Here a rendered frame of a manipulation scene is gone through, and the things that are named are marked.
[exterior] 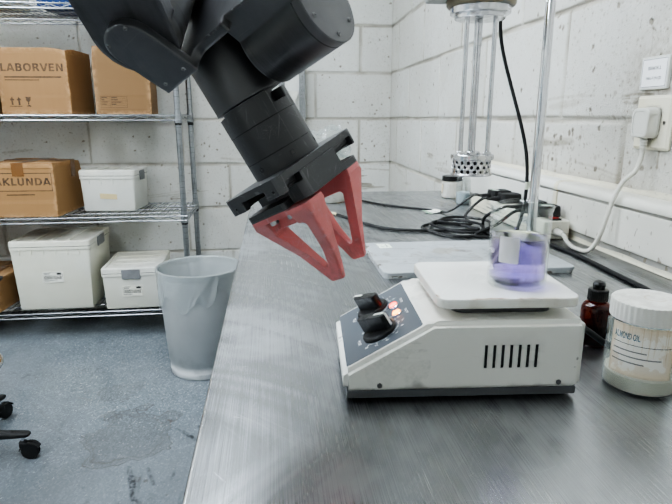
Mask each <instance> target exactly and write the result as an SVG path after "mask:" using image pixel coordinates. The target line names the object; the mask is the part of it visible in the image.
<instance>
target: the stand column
mask: <svg viewBox="0 0 672 504"><path fill-rule="evenodd" d="M555 8H556V0H546V3H545V15H544V27H543V39H542V51H541V62H540V74H539V86H538V98H537V110H536V121H535V133H534V145H533V157H532V169H531V180H530V192H529V200H530V201H536V202H538V199H539V188H540V176H541V165H542V154H543V143H544V131H545V120H546V109H547V98H548V86H549V75H550V64H551V53H552V41H553V30H554V19H555Z"/></svg>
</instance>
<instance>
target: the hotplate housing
mask: <svg viewBox="0 0 672 504"><path fill-rule="evenodd" d="M400 283H401V284H402V286H403V288H404V290H405V292H406V293H407V295H408V297H409V299H410V301H411V303H412V304H413V306H414V308H415V310H416V312H417V314H418V315H419V317H420V319H421V321H422V323H423V325H422V326H421V327H419V328H417V329H415V330H414V331H412V332H410V333H408V334H406V335H404V336H403V337H401V338H399V339H397V340H395V341H394V342H392V343H390V344H388V345H386V346H384V347H383V348H381V349H379V350H377V351H375V352H374V353H372V354H370V355H368V356H366V357H365V358H363V359H361V360H359V361H357V362H355V363H354V364H352V365H350V366H348V367H347V366H346V359H345V352H344V345H343V338H342V331H341V324H340V321H338V322H336V332H337V341H338V349H339V357H340V366H341V374H342V382H343V387H345V388H346V396H347V398H385V397H430V396H474V395H519V394H563V393H575V386H574V384H576V382H579V377H580V368H581V359H582V351H583V342H584V333H585V325H586V324H585V323H584V322H583V321H581V318H579V317H578V316H577V315H575V314H574V313H573V312H571V311H570V310H568V309H567V308H566V307H563V308H498V309H445V308H441V307H438V306H437V305H436V304H435V303H434V301H433V300H432V298H431V297H430V295H429V294H428V292H427V291H426V289H425V288H424V286H423V285H422V283H421V282H420V280H419V279H418V278H412V279H410V280H408V281H402V282H400Z"/></svg>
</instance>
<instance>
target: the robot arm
mask: <svg viewBox="0 0 672 504"><path fill-rule="evenodd" d="M68 1H69V3H70V4H71V6H72V7H73V9H74V11H75V12H76V14H77V16H78V17H79V19H80V20H81V22H82V24H83V25H84V27H85V29H86V30H87V32H88V33H89V35H90V37H91V38H92V40H93V42H94V43H95V44H96V46H97V47H98V48H99V49H100V51H101V52H102V53H103V54H104V55H106V56H107V57H108V58H109V59H111V60H112V61H114V62H115V63H117V64H119V65H121V66H123V67H125V68H127V69H130V70H133V71H135V72H137V73H138V74H140V75H141V76H143V77H144V78H146V79H148V80H149V81H151V82H152V83H154V84H155V85H157V86H158V87H160V88H161V89H163V90H164V91H166V92H167V93H170V92H171V91H172V90H174V89H175V88H176V87H177V86H179V85H180V84H181V83H182V82H183V81H185V80H186V79H187V78H188V77H190V76H191V75H192V77H193V78H194V80H195V81H196V83H197V85H198V86H199V88H200V90H201V91H202V93H203V94H204V96H205V98H206V99H207V101H208V103H209V104H210V106H211V108H212V109H213V111H214V112H215V114H216V116H217V117H218V119H221V118H223V117H224V119H223V120H222V121H221V124H222V126H223V127H224V129H225V130H226V132H227V134H228V135H229V137H230V139H231V140H232V142H233V143H234V145H235V147H236V148H237V150H238V152H239V153H240V155H241V157H242V158H243V160H244V161H245V163H246V165H247V166H248V168H249V170H250V171H251V173H252V174H253V176H254V178H255V179H256V181H257V182H255V183H254V184H252V185H251V186H249V187H248V188H246V189H245V190H243V191H242V192H240V193H239V194H237V195H236V196H234V197H233V198H231V199H230V200H228V201H227V202H226V203H227V205H228V206H229V208H230V210H231V211H232V213H233V214H234V216H235V217H236V216H238V215H241V214H243V213H245V212H247V211H248V210H250V209H251V206H252V205H253V204H255V203H256V202H258V201H259V203H260V204H261V206H262V208H261V209H260V210H258V211H257V212H256V213H254V214H253V215H252V216H250V217H249V218H248V219H249V221H250V222H251V224H252V226H253V227H254V229H255V230H256V232H257V233H259V234H261V235H262V236H264V237H266V238H268V239H269V240H271V241H273V242H275V243H277V244H278V245H280V246H282V247H284V248H285V249H287V250H289V251H291V252H292V253H294V254H296V255H298V256H299V257H301V258H302V259H304V260H305V261H306V262H308V263H309V264H310V265H312V266H313V267H314V268H316V269H317V270H318V271H320V272H321V273H322V274H323V275H325V276H326V277H327V278H329V279H330V280H331V281H335V280H339V279H343V278H344V277H345V271H344V267H343V263H342V258H341V255H340V251H339V248H338V245H339V246H340V247H341V248H342V249H343V250H344V251H345V252H346V253H347V254H348V255H349V256H350V257H351V258H352V259H357V258H361V257H364V256H365V255H366V249H365V240H364V231H363V222H362V180H361V167H360V165H359V163H358V162H357V160H356V158H355V156H354V155H351V156H349V157H346V158H344V159H342V160H340V159H339V157H338V155H337V154H336V153H338V152H339V151H340V150H342V149H343V148H345V147H347V146H349V145H351V144H353V143H354V140H353V138H352V136H351V134H350V133H349V131H348V129H347V128H346V129H344V130H342V131H340V132H338V133H336V134H334V135H332V136H331V137H329V138H327V139H325V140H323V141H321V142H319V143H317V141H316V139H315V137H314V136H313V134H312V132H311V131H310V129H309V127H308V125H307V124H306V122H305V120H304V118H303V117H302V115H301V113H300V111H299V110H298V108H297V106H296V104H295V103H294V101H293V99H292V97H291V96H290V94H289V92H288V90H287V89H286V87H285V85H280V86H279V87H277V88H276V89H274V90H273V91H272V89H273V88H275V87H276V86H277V85H279V84H280V83H281V82H287V81H289V80H291V79H292V78H294V77H295V76H297V75H298V74H300V73H301V72H303V71H304V70H306V69H307V68H309V67H310V66H312V65H313V64H315V63H316V62H318V61H319V60H321V59H322V58H324V57H325V56H327V55H328V54H330V53H331V52H333V51H334V50H336V49H337V48H339V47H340V46H342V45H343V44H345V43H346V42H348V41H349V40H350V39H351V38H352V36H353V34H354V27H355V25H354V17H353V13H352V9H351V6H350V4H349V1H348V0H68ZM337 192H342V193H343V195H344V200H345V206H346V211H347V216H348V222H349V227H350V232H351V238H352V240H351V239H350V238H349V237H348V235H347V234H346V233H345V232H344V231H343V229H342V228H341V227H340V225H339V224H338V223H337V221H336V219H335V218H334V216H333V214H332V213H331V211H330V210H329V208H328V206H327V205H326V202H325V197H328V196H330V195H332V194H335V193H337ZM297 222H298V223H299V224H300V223H306V224H307V225H308V226H309V228H310V230H311V231H312V233H313V235H314V236H315V238H316V239H317V241H318V243H319V244H320V246H321V248H322V250H323V252H324V255H325V257H326V260H327V261H325V260H324V259H323V258H322V257H321V256H320V255H319V254H318V253H316V252H315V251H314V250H313V249H312V248H311V247H310V246H309V245H308V244H306V243H305V242H304V241H303V240H302V239H301V238H300V237H299V236H298V235H296V234H295V233H294V232H293V231H292V230H291V229H290V228H289V227H288V226H290V225H292V224H295V223H297Z"/></svg>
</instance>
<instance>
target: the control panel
mask: <svg viewBox="0 0 672 504"><path fill-rule="evenodd" d="M378 296H379V298H384V299H386V300H387V302H388V303H387V306H386V307H385V308H384V309H383V310H382V311H385V312H386V314H387V315H388V317H389V318H391V319H394V320H395V322H396V327H395V329H394V330H393V331H392V332H391V333H390V334H389V335H388V336H386V337H385V338H383V339H381V340H379V341H377V342H374V343H366V342H365V341H364V340H363V335H364V332H363V330H362V329H361V327H360V325H359V324H358V322H357V319H358V312H359V310H360V309H359V308H358V307H357V308H355V309H353V310H351V311H349V312H348V313H346V314H344V315H342V316H340V324H341V331H342V338H343V345H344V352H345V359H346V366H347V367H348V366H350V365H352V364H354V363H355V362H357V361H359V360H361V359H363V358H365V357H366V356H368V355H370V354H372V353H374V352H375V351H377V350H379V349H381V348H383V347H384V346H386V345H388V344H390V343H392V342H394V341H395V340H397V339H399V338H401V337H403V336H404V335H406V334H408V333H410V332H412V331H414V330H415V329H417V328H419V327H421V326H422V325H423V323H422V321H421V319H420V317H419V315H418V314H417V312H416V310H415V308H414V306H413V304H412V303H411V301H410V299H409V297H408V295H407V293H406V292H405V290H404V288H403V286H402V284H401V283H399V284H398V285H396V286H394V287H392V288H390V289H389V290H387V291H385V292H383V293H382V294H380V295H378ZM393 302H396V303H397V304H396V305H395V306H394V307H391V308H390V307H389V305H390V304H391V303H393ZM397 309H399V310H400V312H399V313H398V314H396V315H392V313H393V311H395V310H397ZM382 311H381V312H382Z"/></svg>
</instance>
